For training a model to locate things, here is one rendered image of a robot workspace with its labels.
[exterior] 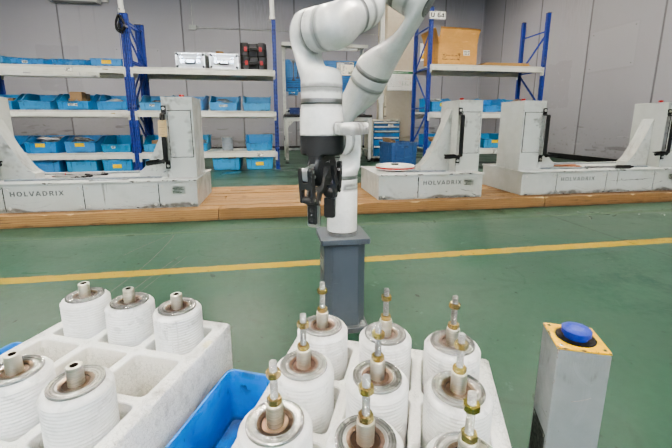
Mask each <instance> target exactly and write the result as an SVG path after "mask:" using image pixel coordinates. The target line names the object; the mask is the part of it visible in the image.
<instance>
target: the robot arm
mask: <svg viewBox="0 0 672 448"><path fill-rule="evenodd" d="M434 2H435V0H335V1H331V2H328V3H324V4H320V5H316V6H313V7H309V8H305V9H301V10H299V11H298V12H297V13H296V14H295V15H294V17H293V19H292V21H291V25H290V42H291V46H292V50H293V54H294V57H295V61H296V65H297V69H298V72H299V76H300V80H301V111H300V152H301V154H302V155H307V156H308V163H307V167H306V168H298V182H299V196H300V203H304V204H306V205H307V214H308V226H309V227H316V228H318V227H319V226H321V206H320V203H321V198H322V194H323V193H324V196H326V197H325V198H324V216H325V217H327V234H328V235H330V236H334V237H350V236H354V235H356V234H357V175H358V171H359V168H360V155H361V135H364V134H369V125H368V123H367V122H353V120H354V119H355V118H356V117H357V116H359V115H360V114H361V113H362V112H363V111H365V110H366V109H367V108H368V107H370V106H371V105H372V104H373V103H374V102H375V101H376V100H377V99H378V98H379V97H380V96H381V94H382V93H383V91H384V89H385V87H386V85H387V83H388V82H389V80H390V78H391V76H392V74H393V72H394V70H395V68H396V66H397V64H398V62H399V60H400V58H401V56H402V54H403V53H404V51H405V49H406V47H407V46H408V44H409V42H410V41H411V39H412V37H413V36H414V34H415V33H416V31H417V30H418V28H419V26H420V25H421V23H422V22H423V20H424V18H425V17H426V15H427V14H428V12H429V11H430V9H431V7H432V5H433V3H434ZM385 3H386V4H388V6H389V7H391V8H392V9H394V10H395V11H397V12H398V13H400V14H401V15H403V16H404V17H405V19H404V21H403V23H402V24H401V26H400V27H399V28H398V30H397V31H396V32H395V33H394V34H393V35H391V36H390V37H389V38H387V39H386V40H385V41H383V42H381V43H380V44H378V45H376V46H374V47H373V48H371V49H369V50H368V51H366V52H365V53H364V54H362V55H361V57H360V58H359V59H358V61H357V63H356V65H355V68H354V70H353V72H352V74H351V77H350V79H349V82H348V84H347V86H346V88H345V90H344V92H343V94H342V74H341V72H340V71H339V70H338V69H336V68H333V67H328V66H325V64H324V61H323V58H322V52H328V51H335V50H339V49H342V48H344V47H347V46H348V45H350V44H351V43H352V42H353V41H354V40H355V39H356V38H357V37H358V35H360V34H362V33H364V32H366V31H368V30H370V29H372V28H373V27H374V26H376V25H377V24H378V23H379V21H380V20H381V18H382V16H383V14H384V11H385ZM338 155H340V159H339V161H336V160H335V156H338ZM316 186H318V187H316ZM305 190H306V191H307V193H306V196H305ZM316 192H317V196H316Z"/></svg>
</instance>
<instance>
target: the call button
mask: <svg viewBox="0 0 672 448"><path fill-rule="evenodd" d="M561 331H562V332H563V335H564V336H565V337H566V338H568V339H569V340H572V341H575V342H579V343H586V342H588V340H590V339H592V335H593V332H592V330H591V329H589V328H588V327H587V326H585V325H583V324H580V323H577V322H564V323H562V324H561Z"/></svg>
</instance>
